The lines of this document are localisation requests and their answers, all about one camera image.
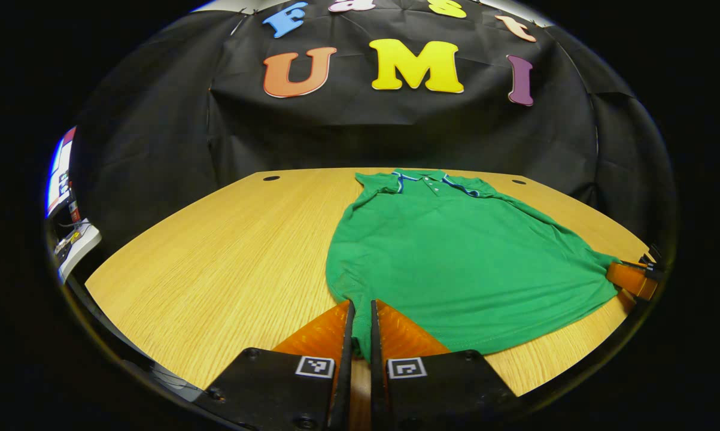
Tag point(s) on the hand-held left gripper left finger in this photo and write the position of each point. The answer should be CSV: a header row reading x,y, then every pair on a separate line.
x,y
343,371

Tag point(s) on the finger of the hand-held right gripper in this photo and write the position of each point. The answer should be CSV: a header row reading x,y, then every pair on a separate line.
x,y
632,280

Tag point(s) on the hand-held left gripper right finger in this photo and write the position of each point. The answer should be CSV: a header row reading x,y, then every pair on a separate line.
x,y
379,371

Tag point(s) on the green T-shirt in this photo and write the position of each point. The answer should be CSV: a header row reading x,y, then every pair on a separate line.
x,y
455,263

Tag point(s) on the black backdrop cloth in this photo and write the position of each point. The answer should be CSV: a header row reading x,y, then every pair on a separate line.
x,y
336,137

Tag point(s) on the white side table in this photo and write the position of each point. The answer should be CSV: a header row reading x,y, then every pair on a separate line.
x,y
81,248

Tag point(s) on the computer monitor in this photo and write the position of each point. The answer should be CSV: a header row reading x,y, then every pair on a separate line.
x,y
59,179

